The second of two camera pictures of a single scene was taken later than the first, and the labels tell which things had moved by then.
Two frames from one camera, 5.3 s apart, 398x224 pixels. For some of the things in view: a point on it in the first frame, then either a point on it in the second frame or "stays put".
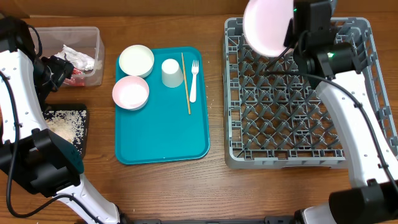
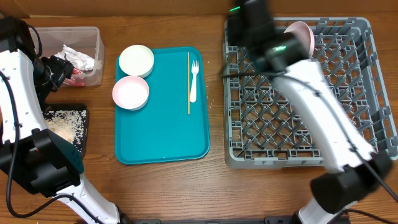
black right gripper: (289, 33) → (239, 35)
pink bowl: (130, 93) stays put
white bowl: (137, 60) stays put
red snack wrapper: (76, 79) stays put
